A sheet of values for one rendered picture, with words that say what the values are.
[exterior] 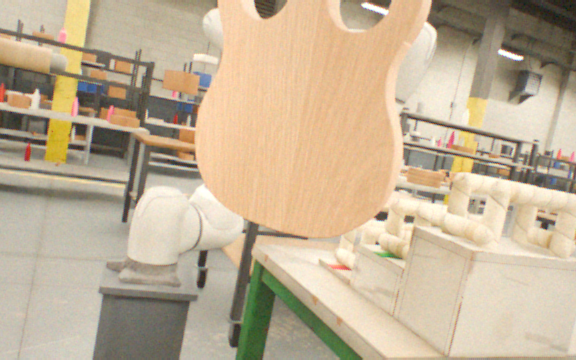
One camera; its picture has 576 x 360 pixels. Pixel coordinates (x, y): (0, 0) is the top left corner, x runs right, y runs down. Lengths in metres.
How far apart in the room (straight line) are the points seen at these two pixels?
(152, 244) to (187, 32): 10.73
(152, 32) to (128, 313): 10.66
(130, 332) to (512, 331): 1.04
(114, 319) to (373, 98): 1.06
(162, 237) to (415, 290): 0.84
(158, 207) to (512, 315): 0.99
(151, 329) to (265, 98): 0.94
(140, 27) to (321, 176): 11.25
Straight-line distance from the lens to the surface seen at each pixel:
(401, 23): 0.71
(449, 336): 0.83
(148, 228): 1.50
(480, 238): 0.83
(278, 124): 0.77
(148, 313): 1.52
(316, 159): 0.74
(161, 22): 12.00
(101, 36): 11.81
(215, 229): 1.61
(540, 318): 0.95
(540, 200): 0.89
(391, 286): 0.94
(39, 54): 0.73
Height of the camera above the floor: 1.22
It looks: 6 degrees down
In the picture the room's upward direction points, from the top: 11 degrees clockwise
